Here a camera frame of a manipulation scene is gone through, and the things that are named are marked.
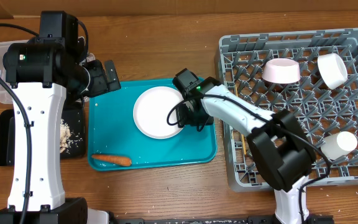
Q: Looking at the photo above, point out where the white round plate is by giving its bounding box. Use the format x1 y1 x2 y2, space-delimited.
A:
133 86 183 139

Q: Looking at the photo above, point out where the wooden chopstick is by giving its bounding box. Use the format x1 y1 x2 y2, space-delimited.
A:
234 84 247 156

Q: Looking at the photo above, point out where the orange carrot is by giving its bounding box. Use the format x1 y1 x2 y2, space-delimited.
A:
91 154 132 167

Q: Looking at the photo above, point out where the white paper cup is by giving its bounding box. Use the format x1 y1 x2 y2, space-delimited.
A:
321 131 357 160

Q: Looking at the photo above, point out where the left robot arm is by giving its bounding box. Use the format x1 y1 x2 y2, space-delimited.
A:
0 11 121 223

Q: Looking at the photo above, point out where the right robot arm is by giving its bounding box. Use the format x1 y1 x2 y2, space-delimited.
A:
167 68 316 223

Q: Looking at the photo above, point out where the grey dishwasher rack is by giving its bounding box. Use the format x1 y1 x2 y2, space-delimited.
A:
216 28 358 185

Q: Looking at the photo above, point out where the black plastic tray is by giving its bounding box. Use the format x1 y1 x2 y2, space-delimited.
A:
0 107 86 166

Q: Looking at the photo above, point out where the teal serving tray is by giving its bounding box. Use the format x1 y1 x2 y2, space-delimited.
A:
88 78 218 171

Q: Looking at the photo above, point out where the rice pile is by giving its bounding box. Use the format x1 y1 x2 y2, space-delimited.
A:
61 119 83 154

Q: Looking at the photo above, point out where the peanut shells pile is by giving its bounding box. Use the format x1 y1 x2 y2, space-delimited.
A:
60 119 71 153

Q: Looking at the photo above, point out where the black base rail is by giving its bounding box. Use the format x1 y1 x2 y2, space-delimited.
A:
107 214 335 224

